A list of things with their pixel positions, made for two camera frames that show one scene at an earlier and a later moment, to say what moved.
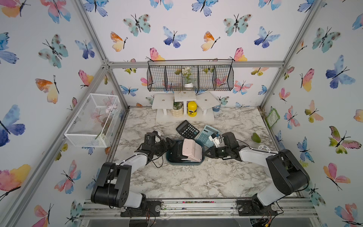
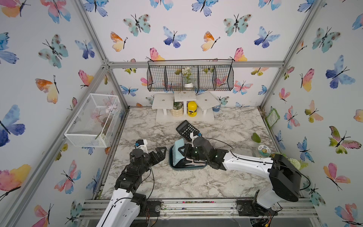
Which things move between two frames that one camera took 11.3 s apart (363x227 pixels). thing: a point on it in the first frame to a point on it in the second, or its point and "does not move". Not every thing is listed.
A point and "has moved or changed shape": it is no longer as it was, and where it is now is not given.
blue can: (216, 109) does not move
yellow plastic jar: (192, 109) does not move
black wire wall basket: (190, 75) does not move
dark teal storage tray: (185, 163) has moved or changed shape
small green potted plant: (178, 109) does not move
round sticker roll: (263, 147) does not move
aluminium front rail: (304, 207) does not move
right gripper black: (212, 152) to (187, 147)
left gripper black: (166, 147) to (160, 156)
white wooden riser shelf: (164, 104) does not move
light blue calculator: (203, 136) has moved or changed shape
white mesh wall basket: (92, 126) does not move
